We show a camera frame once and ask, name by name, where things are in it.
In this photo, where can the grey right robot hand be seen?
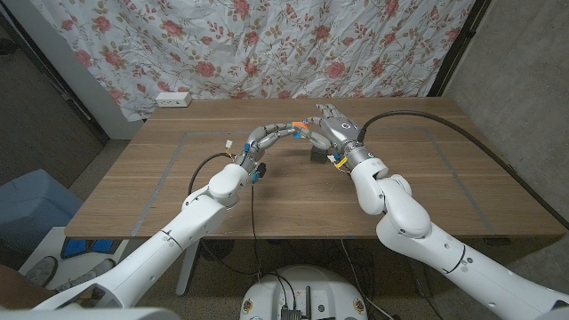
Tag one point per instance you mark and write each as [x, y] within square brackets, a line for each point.
[342, 131]

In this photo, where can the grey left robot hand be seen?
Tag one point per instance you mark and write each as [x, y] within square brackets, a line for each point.
[262, 135]

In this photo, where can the multicoloured Rubik's cube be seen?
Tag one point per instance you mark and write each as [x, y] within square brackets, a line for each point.
[300, 125]

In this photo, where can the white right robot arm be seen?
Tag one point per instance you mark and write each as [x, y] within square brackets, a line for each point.
[444, 253]

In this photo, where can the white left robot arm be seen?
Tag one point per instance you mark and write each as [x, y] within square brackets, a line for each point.
[178, 231]

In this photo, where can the dark grey block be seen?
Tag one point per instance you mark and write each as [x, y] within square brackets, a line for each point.
[318, 156]

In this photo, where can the floral backdrop cloth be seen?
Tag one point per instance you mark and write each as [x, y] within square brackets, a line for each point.
[266, 44]

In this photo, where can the white power strip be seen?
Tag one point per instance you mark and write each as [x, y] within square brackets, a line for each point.
[173, 99]

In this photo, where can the black round floor fan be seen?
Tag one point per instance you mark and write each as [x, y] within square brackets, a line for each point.
[218, 250]

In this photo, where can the black backdrop stand pole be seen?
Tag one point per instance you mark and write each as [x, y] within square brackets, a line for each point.
[461, 44]

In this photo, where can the white robot torso base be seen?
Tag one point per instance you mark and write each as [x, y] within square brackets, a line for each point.
[329, 289]

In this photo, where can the white table leg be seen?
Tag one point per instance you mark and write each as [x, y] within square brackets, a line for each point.
[186, 275]

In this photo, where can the grey table leg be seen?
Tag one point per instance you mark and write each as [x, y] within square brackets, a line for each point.
[423, 286]

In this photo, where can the blue foot pedal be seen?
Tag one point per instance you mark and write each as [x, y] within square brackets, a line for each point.
[89, 247]

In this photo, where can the grey sneaker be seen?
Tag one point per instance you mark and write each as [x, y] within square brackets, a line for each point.
[84, 273]
[42, 271]

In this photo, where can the white floor platform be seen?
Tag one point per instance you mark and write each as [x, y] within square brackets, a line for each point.
[49, 244]

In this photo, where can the blue padded chair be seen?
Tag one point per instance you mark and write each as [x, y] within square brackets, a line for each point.
[31, 209]

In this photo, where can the person's leg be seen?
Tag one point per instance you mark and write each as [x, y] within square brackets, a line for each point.
[18, 289]

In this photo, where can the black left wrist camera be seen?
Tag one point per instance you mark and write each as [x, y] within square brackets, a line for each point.
[260, 170]

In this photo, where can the black wall frame bar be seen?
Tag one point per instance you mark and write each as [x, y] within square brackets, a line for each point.
[100, 131]

